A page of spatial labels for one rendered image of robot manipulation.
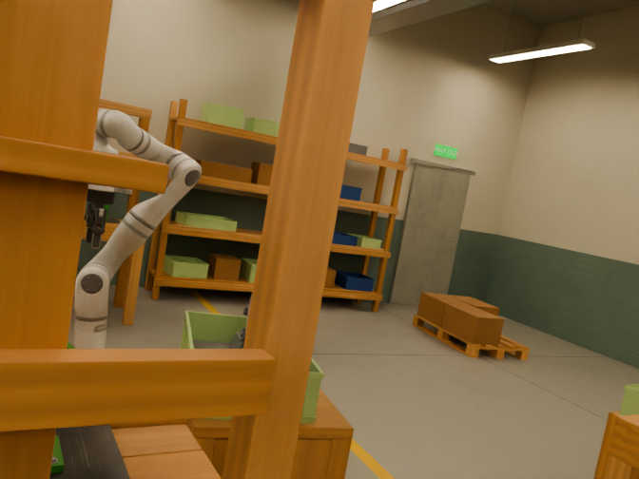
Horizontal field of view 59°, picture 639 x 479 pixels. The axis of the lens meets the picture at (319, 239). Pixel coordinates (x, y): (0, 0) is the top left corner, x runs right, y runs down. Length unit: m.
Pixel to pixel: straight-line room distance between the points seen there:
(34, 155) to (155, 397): 0.35
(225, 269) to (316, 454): 4.90
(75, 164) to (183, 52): 6.25
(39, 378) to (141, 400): 0.13
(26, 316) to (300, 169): 0.43
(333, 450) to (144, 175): 1.35
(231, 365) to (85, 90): 0.42
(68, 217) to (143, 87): 6.07
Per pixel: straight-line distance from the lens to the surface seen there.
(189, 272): 6.51
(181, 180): 1.71
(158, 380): 0.82
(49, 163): 0.74
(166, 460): 1.40
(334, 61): 0.92
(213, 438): 1.80
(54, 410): 0.81
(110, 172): 0.75
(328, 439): 1.91
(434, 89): 8.55
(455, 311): 6.59
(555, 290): 8.77
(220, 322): 2.35
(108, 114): 1.51
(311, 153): 0.89
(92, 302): 1.77
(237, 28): 7.20
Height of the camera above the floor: 1.55
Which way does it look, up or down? 5 degrees down
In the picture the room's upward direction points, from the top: 10 degrees clockwise
